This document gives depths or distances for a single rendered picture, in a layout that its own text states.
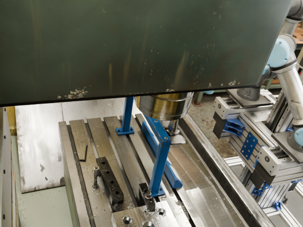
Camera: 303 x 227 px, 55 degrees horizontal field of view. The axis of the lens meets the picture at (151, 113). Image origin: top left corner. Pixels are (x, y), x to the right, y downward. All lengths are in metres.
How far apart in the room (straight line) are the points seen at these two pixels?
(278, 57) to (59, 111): 1.29
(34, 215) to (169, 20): 1.29
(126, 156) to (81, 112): 0.54
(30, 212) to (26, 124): 0.53
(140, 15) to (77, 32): 0.12
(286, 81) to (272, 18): 0.76
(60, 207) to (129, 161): 0.44
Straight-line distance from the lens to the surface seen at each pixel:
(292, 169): 1.78
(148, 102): 0.76
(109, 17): 0.54
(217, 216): 1.62
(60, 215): 1.64
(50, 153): 1.80
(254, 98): 1.99
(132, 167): 1.47
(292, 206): 2.66
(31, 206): 1.69
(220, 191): 1.81
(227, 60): 0.69
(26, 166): 1.78
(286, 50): 1.39
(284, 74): 1.45
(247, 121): 1.95
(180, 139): 1.18
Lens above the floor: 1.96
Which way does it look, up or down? 35 degrees down
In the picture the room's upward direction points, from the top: 11 degrees clockwise
